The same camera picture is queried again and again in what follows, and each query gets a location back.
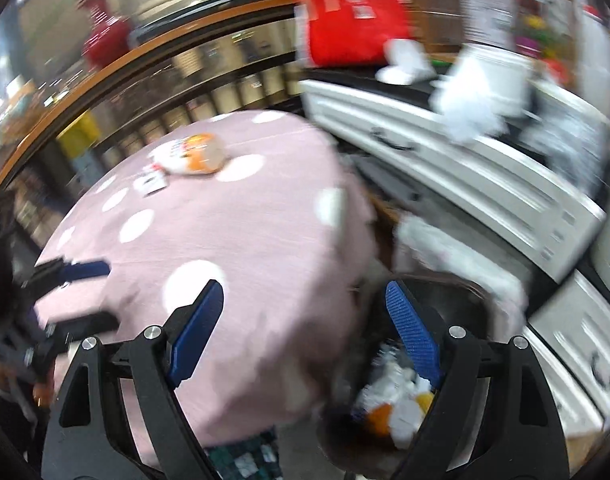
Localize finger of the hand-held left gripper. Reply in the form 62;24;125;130
32;259;110;286
47;310;120;351

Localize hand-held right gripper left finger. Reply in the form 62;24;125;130
45;279;225;480

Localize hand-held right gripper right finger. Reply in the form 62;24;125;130
385;280;571;480

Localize white tissue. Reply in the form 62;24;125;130
357;345;436;448

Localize black trash bin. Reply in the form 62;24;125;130
315;215;531;480

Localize white orange yogurt bottle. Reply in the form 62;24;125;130
155;132;226;176

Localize pink polka dot tablecloth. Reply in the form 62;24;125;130
32;110;381;466

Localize small white wrapper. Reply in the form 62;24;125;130
134;164;168;195

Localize person's plaid trousers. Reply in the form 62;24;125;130
205;427;281;480

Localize white drawer cabinet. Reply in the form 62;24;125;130
300;79;610;441

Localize wooden handrail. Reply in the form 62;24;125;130
0;0;306;191

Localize white cap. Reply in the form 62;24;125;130
375;40;433;85

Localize red tote bag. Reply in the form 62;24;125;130
302;0;418;68

